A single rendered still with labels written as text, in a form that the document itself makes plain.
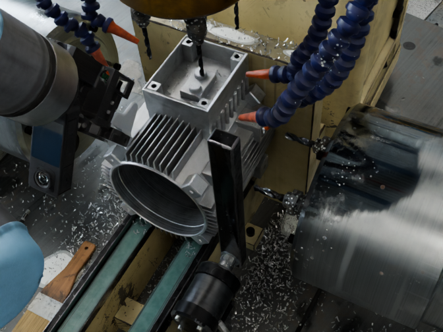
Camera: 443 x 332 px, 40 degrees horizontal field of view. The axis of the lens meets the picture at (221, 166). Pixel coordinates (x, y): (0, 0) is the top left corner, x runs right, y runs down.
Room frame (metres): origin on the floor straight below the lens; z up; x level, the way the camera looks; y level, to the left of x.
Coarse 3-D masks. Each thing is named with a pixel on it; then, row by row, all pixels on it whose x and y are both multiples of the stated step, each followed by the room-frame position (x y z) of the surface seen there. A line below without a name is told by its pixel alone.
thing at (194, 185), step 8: (256, 88) 0.61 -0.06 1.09; (248, 96) 0.60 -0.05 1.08; (256, 96) 0.60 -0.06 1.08; (264, 96) 0.61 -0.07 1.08; (256, 104) 0.60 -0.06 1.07; (112, 152) 0.52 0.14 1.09; (120, 152) 0.52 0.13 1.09; (112, 160) 0.52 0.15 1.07; (120, 160) 0.51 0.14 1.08; (192, 176) 0.47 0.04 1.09; (184, 184) 0.46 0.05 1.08; (192, 184) 0.45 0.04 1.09; (200, 184) 0.46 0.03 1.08; (208, 184) 0.46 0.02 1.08; (192, 192) 0.45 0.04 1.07; (200, 192) 0.45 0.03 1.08; (128, 208) 0.51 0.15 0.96; (200, 240) 0.45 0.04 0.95; (208, 240) 0.45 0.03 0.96
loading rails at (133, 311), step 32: (256, 192) 0.59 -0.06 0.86; (128, 224) 0.51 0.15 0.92; (128, 256) 0.45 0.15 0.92; (160, 256) 0.51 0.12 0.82; (192, 256) 0.44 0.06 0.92; (96, 288) 0.41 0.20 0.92; (128, 288) 0.43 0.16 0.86; (160, 288) 0.40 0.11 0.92; (64, 320) 0.36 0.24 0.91; (96, 320) 0.37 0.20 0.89; (128, 320) 0.39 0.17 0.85; (160, 320) 0.34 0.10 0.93
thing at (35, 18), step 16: (0, 0) 0.78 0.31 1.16; (16, 0) 0.78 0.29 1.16; (32, 0) 0.79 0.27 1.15; (16, 16) 0.73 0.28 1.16; (32, 16) 0.73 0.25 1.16; (80, 16) 0.74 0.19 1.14; (48, 32) 0.69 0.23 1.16; (64, 32) 0.70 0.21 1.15; (96, 32) 0.75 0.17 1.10; (80, 48) 0.71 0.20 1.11; (112, 48) 0.78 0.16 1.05; (112, 64) 0.77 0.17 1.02; (0, 128) 0.60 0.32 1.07; (16, 128) 0.59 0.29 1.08; (0, 144) 0.61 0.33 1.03; (16, 144) 0.58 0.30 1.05; (80, 144) 0.66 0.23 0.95
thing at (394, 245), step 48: (336, 144) 0.44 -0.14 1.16; (384, 144) 0.43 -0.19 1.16; (432, 144) 0.42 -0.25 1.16; (288, 192) 0.44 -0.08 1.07; (336, 192) 0.38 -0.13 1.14; (384, 192) 0.37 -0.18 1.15; (432, 192) 0.36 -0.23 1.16; (288, 240) 0.37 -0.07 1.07; (336, 240) 0.34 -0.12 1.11; (384, 240) 0.33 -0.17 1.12; (432, 240) 0.31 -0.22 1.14; (336, 288) 0.32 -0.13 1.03; (384, 288) 0.29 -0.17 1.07; (432, 288) 0.28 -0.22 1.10
